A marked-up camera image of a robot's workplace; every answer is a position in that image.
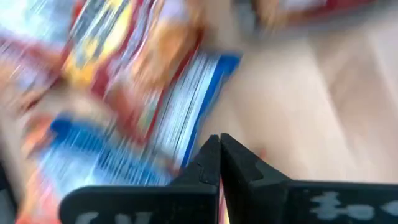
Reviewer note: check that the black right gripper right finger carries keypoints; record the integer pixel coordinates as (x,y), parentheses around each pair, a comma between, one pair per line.
(264,199)

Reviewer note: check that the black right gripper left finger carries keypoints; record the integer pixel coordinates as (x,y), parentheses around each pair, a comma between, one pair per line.
(174,202)

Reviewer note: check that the blue Maruchan ramen packet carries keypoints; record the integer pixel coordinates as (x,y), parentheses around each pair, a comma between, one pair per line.
(93,161)

